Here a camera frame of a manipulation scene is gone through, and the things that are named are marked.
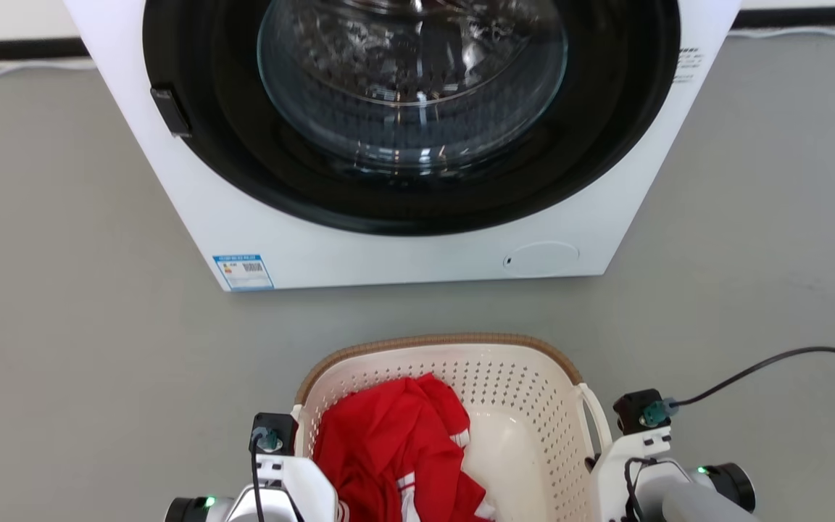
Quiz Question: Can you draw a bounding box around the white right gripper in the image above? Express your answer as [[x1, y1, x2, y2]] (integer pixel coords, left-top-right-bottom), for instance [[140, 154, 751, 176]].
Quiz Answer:
[[591, 427, 688, 522]]

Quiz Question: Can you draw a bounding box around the cream perforated laundry basket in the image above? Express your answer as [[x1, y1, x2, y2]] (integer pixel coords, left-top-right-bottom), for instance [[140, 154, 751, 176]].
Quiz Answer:
[[292, 333, 615, 522]]

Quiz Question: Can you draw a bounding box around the round white filter cover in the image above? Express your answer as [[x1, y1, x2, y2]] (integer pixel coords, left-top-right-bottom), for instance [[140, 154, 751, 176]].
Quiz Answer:
[[502, 241, 581, 278]]

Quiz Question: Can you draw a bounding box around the short black looped cable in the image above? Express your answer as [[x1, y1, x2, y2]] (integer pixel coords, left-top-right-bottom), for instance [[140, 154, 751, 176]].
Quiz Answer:
[[623, 456, 673, 522]]

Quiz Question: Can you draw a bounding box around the black washer door latch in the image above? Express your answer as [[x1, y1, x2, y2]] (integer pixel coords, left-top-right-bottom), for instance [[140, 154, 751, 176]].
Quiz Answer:
[[150, 86, 193, 139]]

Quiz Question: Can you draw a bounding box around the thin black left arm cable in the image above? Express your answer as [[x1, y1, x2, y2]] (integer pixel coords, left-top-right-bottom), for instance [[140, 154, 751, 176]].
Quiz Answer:
[[249, 429, 267, 522]]

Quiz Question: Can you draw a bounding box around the white front-load washing machine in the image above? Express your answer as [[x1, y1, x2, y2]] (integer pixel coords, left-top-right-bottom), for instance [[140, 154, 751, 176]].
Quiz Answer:
[[62, 0, 743, 293]]

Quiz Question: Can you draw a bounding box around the red and white garment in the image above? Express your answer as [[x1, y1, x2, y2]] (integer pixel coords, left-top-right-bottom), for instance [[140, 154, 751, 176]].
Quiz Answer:
[[312, 373, 497, 522]]

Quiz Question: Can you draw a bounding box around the black round washer door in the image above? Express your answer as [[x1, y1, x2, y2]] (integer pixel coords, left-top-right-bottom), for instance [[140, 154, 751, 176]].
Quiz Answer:
[[142, 0, 682, 237]]

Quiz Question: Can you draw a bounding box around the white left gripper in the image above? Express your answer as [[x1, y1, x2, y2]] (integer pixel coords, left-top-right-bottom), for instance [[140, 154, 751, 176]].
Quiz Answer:
[[225, 454, 341, 522]]

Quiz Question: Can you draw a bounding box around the blue energy label sticker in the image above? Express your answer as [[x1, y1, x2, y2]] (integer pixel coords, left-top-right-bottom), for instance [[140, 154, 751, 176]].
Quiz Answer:
[[212, 253, 275, 292]]

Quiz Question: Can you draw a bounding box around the long black right arm cable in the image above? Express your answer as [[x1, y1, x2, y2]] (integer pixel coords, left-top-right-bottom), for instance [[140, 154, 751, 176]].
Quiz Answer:
[[667, 346, 835, 408]]

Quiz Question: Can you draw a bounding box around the white floor cable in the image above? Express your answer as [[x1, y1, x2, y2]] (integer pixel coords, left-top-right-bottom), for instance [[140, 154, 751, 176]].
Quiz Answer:
[[726, 26, 835, 44], [0, 59, 97, 81]]

